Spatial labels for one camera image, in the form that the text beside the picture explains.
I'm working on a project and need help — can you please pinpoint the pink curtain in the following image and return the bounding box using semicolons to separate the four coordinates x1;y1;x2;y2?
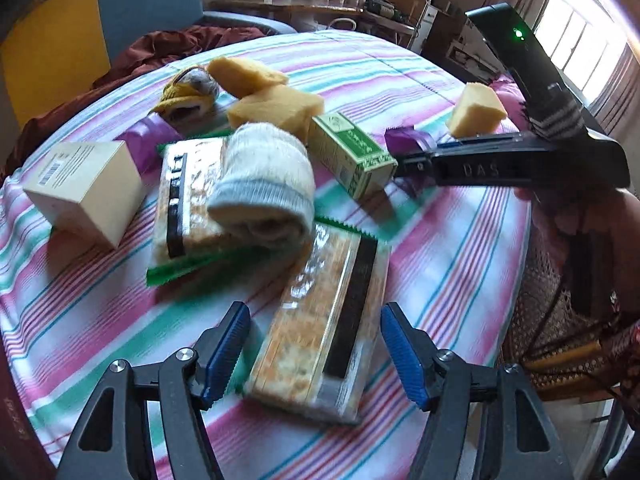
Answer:
590;45;640;128

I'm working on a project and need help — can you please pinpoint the bright barred window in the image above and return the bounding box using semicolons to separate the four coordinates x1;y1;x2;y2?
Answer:
535;0;637;111

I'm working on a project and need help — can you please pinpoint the wooden desk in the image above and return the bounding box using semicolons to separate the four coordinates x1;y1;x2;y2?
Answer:
207;0;366;32

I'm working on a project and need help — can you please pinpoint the patterned garment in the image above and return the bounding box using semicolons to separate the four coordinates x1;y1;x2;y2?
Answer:
500;237;640;403

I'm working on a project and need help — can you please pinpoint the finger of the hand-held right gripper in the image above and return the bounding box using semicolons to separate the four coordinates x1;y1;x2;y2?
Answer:
396;146;557;187
432;131;555;150

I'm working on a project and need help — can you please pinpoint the brown cardboard box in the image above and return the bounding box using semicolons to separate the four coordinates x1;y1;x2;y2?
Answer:
371;0;429;25

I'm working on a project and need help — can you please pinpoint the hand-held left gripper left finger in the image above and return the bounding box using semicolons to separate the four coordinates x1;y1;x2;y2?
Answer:
57;301;252;480

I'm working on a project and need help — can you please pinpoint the cream cardboard box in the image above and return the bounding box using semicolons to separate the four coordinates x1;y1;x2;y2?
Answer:
22;140;148;251

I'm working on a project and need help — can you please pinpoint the yellow sponge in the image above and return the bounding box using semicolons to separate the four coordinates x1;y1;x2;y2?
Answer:
206;56;290;98
446;82;508;138
227;85;325;142

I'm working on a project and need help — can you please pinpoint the cracker packet with green ends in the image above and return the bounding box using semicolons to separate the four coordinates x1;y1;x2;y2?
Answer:
146;135;283;288
242;215;396;427

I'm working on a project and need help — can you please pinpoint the grey yellow blue headboard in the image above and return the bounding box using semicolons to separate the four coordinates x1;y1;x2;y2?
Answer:
0;0;207;128

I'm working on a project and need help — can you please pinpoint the person's right hand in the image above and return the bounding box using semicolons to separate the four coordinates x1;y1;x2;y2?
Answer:
515;183;636;271

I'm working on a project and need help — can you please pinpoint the small green box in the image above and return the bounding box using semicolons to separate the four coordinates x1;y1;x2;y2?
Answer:
308;111;398;198

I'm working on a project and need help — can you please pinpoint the yellow grey knitted sock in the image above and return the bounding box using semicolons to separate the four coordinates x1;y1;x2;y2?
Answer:
152;65;221;122

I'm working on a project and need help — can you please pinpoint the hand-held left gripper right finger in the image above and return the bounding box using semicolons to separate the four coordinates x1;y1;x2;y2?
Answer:
380;302;575;480

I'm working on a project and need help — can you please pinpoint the maroon cloth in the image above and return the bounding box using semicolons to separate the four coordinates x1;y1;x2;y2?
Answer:
0;25;267;173

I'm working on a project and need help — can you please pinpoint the white sock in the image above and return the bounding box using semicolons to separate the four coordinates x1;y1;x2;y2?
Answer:
206;121;317;251

